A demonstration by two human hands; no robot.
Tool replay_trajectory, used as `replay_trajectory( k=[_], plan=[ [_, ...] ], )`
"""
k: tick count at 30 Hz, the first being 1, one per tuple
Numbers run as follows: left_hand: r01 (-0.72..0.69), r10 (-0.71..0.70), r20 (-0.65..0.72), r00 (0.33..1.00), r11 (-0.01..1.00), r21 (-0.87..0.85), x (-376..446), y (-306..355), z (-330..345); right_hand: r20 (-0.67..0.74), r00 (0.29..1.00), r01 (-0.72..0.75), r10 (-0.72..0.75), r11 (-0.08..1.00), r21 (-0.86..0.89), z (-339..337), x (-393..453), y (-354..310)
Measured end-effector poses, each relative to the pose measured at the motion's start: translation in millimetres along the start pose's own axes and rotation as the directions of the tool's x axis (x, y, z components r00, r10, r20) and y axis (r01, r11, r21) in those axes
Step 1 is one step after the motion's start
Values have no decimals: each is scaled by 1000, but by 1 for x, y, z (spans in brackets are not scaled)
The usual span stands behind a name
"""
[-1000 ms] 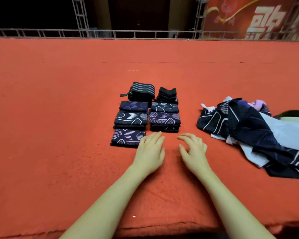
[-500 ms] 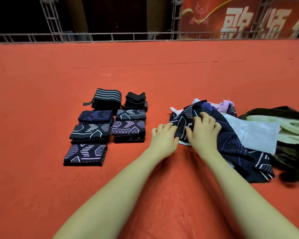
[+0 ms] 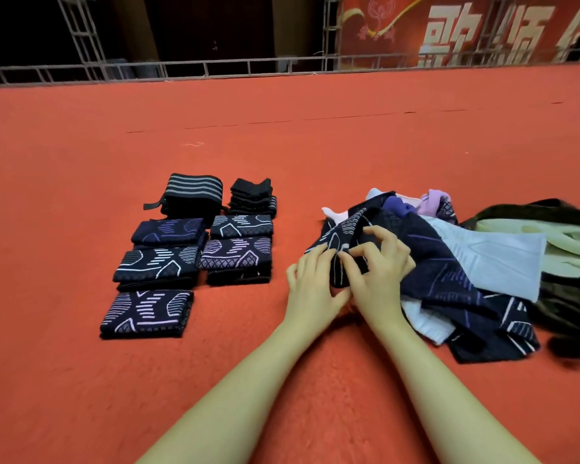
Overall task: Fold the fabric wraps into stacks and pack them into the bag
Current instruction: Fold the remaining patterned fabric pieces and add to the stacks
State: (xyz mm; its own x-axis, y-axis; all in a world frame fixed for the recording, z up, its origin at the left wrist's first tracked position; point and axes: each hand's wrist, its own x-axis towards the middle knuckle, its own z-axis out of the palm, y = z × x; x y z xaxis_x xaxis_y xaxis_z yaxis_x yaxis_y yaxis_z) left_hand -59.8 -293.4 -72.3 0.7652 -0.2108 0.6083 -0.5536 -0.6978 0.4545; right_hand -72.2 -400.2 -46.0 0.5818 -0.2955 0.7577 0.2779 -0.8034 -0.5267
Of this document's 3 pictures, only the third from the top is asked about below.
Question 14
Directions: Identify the person's left hand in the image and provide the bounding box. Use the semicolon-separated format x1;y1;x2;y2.
283;244;354;339

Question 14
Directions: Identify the person's right hand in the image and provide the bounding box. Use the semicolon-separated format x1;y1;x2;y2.
336;225;417;334

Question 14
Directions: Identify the single pale blue-white sock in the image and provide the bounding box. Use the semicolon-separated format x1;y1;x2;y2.
401;295;458;346

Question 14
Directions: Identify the single black white-patterned sock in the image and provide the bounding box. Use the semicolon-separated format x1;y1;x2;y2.
114;245;201;279
206;267;272;286
307;212;383;288
116;275;197;291

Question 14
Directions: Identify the single black purple-lined sock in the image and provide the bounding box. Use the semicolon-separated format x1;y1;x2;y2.
101;289;195;339
199;237;273;271

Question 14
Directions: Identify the single black grey-striped sock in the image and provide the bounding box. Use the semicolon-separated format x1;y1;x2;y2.
211;214;274;238

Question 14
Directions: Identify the single navy blue-lined sock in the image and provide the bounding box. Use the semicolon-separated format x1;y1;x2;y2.
130;218;207;247

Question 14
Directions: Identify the person's left forearm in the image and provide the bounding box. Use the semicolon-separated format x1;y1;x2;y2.
140;318;315;464

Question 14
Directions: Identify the person's right forearm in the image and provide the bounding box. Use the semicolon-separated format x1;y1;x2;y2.
372;318;543;464

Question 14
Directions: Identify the heap of dark patterned socks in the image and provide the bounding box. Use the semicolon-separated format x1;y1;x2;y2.
307;188;543;363

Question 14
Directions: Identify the red banner with white print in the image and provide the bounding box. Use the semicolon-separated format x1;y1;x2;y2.
340;0;580;68

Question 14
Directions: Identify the grey metal truss tower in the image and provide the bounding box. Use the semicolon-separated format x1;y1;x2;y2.
58;0;108;81
321;0;342;72

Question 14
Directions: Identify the dark brown door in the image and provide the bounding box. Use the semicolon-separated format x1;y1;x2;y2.
145;0;276;62

